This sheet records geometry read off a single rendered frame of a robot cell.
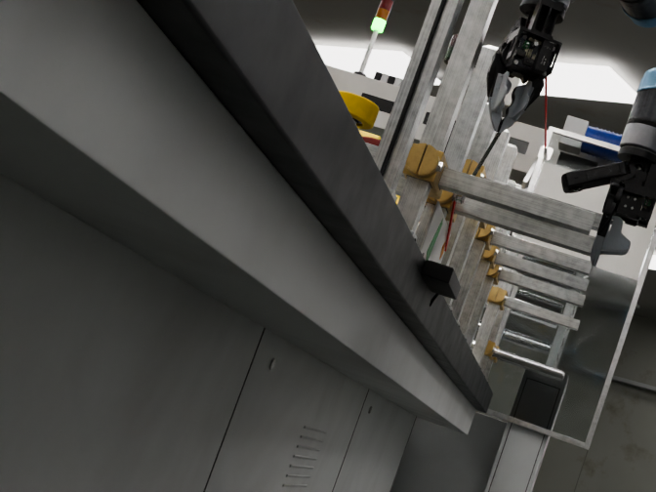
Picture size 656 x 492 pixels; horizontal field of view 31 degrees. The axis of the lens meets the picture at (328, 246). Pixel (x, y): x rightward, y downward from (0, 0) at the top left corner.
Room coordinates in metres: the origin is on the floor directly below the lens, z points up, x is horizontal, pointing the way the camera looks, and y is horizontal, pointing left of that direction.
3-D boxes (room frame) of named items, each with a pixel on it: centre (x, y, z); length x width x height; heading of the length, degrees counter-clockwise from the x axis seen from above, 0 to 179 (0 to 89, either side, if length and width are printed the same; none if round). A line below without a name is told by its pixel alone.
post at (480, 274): (3.02, -0.39, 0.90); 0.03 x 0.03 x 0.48; 77
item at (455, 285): (1.97, -0.20, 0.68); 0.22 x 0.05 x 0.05; 167
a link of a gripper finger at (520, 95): (1.82, -0.21, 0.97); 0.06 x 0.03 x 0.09; 7
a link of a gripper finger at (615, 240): (2.01, -0.45, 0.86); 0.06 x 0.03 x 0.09; 77
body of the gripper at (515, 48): (1.81, -0.19, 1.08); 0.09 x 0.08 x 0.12; 7
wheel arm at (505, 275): (3.29, -0.53, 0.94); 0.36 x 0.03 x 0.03; 77
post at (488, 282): (3.27, -0.44, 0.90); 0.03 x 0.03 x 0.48; 77
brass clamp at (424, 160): (1.83, -0.10, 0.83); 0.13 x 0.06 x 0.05; 167
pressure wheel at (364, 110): (1.88, 0.04, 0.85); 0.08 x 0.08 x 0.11
